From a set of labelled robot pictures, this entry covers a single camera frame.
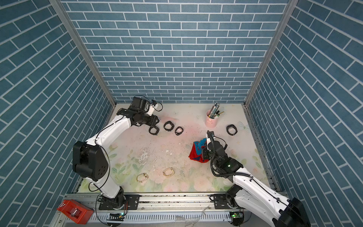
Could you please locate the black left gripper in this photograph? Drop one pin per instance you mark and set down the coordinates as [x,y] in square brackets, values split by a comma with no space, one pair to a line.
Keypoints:
[152,122]

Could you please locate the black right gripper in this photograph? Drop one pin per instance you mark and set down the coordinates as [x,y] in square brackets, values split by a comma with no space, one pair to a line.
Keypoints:
[205,152]

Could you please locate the red blue towel cloth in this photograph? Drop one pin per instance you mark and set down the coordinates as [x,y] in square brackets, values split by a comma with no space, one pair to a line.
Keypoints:
[196,153]

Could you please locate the gold watch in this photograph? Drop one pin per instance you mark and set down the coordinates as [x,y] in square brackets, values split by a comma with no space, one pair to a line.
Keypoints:
[142,177]
[168,172]

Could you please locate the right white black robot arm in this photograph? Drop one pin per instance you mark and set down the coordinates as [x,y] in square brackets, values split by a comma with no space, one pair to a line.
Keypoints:
[250,193]

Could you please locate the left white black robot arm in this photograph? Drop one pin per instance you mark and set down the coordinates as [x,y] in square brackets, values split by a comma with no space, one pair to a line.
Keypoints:
[91,158]

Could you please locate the pink pen holder cup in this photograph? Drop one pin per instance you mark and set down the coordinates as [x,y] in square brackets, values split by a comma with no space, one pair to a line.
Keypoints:
[210,122]

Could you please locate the pens in cup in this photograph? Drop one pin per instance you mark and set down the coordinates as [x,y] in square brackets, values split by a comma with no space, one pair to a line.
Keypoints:
[214,111]

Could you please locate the red box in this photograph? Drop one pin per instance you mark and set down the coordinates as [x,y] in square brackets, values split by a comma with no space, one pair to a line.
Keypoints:
[75,211]

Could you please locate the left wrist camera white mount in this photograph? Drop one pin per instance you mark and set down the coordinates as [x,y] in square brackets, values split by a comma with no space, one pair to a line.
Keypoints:
[153,105]

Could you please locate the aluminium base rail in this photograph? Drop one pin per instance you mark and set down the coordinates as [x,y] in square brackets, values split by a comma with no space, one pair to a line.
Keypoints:
[154,208]

